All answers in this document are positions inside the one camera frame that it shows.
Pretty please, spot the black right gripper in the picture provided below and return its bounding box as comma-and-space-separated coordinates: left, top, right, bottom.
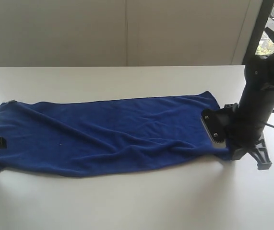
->
227, 85, 274, 170

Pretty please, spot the blue microfibre towel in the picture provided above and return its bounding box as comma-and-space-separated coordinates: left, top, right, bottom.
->
0, 92, 230, 177

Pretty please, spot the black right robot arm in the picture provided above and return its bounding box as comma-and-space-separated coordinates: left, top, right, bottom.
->
226, 53, 274, 170

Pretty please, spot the green tree outside window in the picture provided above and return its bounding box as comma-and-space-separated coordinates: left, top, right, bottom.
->
255, 39, 274, 55

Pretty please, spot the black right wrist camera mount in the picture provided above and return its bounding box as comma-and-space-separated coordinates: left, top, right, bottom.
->
201, 103, 238, 149

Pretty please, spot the dark window frame post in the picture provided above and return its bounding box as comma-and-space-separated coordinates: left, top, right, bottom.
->
242, 0, 274, 65

